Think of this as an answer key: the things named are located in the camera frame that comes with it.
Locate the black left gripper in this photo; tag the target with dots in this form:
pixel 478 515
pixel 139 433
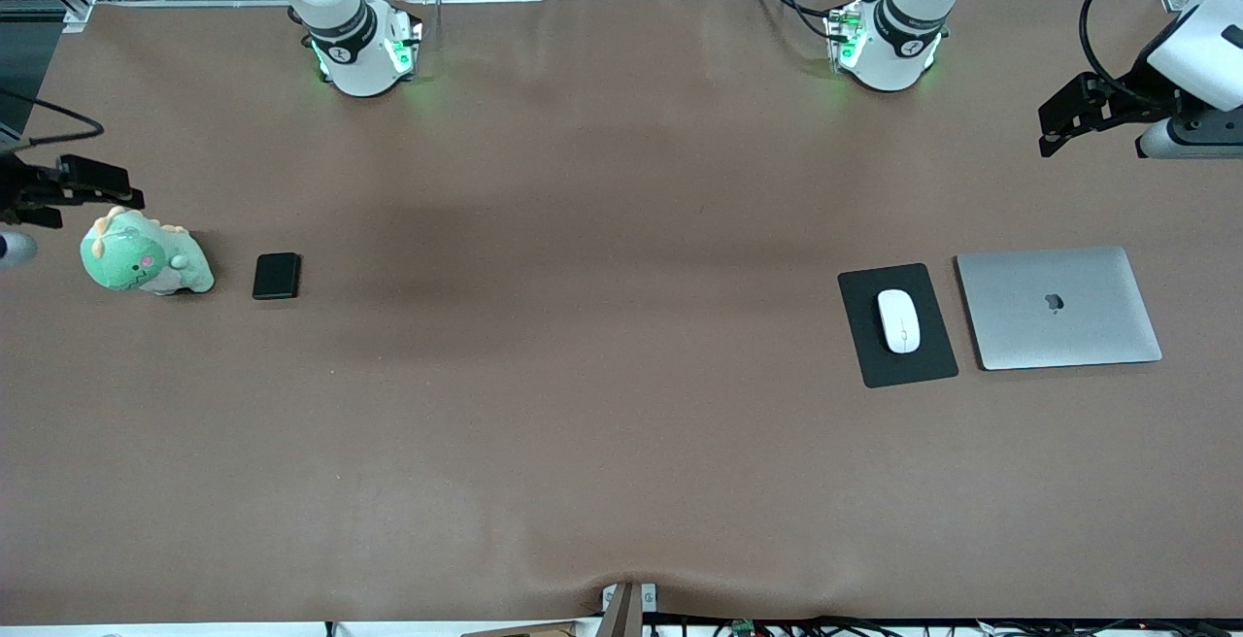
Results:
pixel 1137 97

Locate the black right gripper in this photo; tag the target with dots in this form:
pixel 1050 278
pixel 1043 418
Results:
pixel 21 188

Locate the black phone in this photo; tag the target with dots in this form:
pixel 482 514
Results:
pixel 277 276

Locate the white computer mouse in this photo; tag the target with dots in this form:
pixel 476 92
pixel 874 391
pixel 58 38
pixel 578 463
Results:
pixel 898 321

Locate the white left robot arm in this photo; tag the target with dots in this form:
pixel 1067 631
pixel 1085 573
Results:
pixel 893 45

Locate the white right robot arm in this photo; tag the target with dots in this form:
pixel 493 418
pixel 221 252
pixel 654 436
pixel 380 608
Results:
pixel 359 54

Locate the black mouse pad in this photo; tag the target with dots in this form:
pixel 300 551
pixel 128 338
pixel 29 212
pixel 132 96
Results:
pixel 932 365

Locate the green dinosaur plush toy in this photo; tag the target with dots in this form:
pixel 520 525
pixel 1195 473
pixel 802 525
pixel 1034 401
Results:
pixel 126 263

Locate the silver laptop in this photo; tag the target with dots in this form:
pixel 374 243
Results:
pixel 1068 336

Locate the brown table mat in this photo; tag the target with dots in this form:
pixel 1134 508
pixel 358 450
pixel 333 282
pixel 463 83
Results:
pixel 583 472

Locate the green circuit board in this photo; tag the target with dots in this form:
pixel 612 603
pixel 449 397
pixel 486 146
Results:
pixel 745 627

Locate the white metal bracket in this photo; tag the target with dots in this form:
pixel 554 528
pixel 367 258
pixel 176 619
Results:
pixel 649 598

